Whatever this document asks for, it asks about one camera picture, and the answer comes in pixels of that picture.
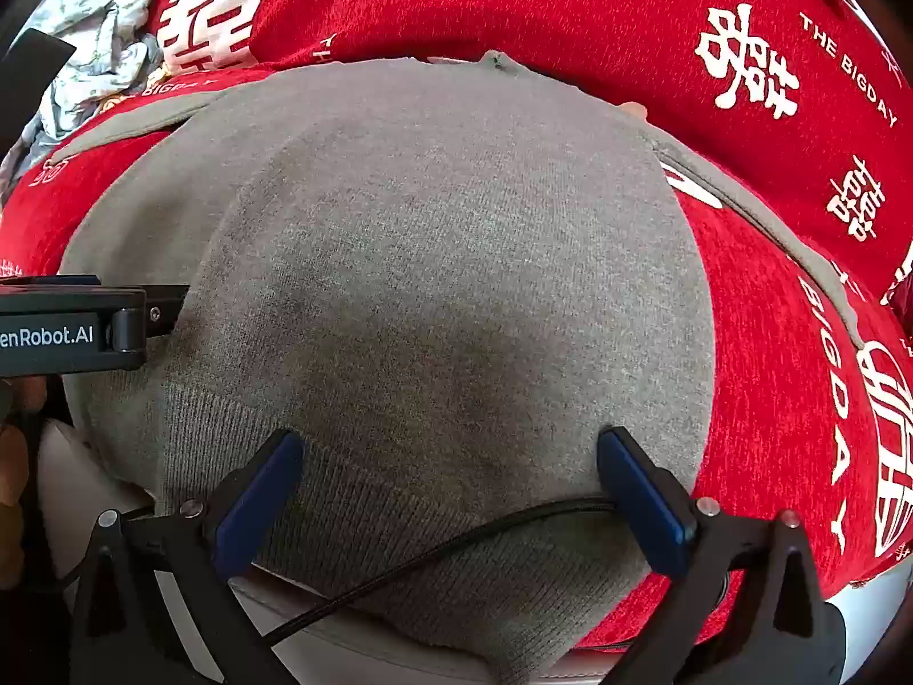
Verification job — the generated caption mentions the white sofa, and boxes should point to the white sofa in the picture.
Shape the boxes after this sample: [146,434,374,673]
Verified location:
[35,417,913,685]

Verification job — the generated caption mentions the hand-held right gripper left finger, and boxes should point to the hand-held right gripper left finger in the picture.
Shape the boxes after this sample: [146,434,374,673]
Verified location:
[70,429,306,685]

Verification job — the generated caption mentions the person's left hand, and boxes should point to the person's left hand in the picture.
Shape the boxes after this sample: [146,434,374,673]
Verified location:
[0,378,45,590]

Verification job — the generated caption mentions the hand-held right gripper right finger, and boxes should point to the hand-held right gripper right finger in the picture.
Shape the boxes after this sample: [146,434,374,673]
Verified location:
[597,426,849,685]

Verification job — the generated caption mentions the red printed backrest cover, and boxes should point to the red printed backrest cover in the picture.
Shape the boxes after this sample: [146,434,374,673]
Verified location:
[139,0,913,301]

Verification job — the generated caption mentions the black cable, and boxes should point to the black cable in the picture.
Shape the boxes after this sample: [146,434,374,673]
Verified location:
[265,497,618,647]

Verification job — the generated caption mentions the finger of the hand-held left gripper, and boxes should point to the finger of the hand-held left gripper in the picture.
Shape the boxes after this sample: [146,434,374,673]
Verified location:
[144,285,191,338]

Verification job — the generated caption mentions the grey knit sweater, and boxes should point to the grey knit sweater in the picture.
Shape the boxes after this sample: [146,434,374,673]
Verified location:
[49,50,867,685]

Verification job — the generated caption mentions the black flat object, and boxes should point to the black flat object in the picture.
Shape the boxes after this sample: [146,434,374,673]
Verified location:
[0,29,77,158]

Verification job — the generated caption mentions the floral patterned cloth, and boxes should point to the floral patterned cloth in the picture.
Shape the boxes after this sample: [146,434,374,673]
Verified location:
[0,0,161,183]

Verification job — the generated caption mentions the red printed blanket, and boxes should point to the red printed blanket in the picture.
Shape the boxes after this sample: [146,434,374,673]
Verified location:
[0,67,913,654]

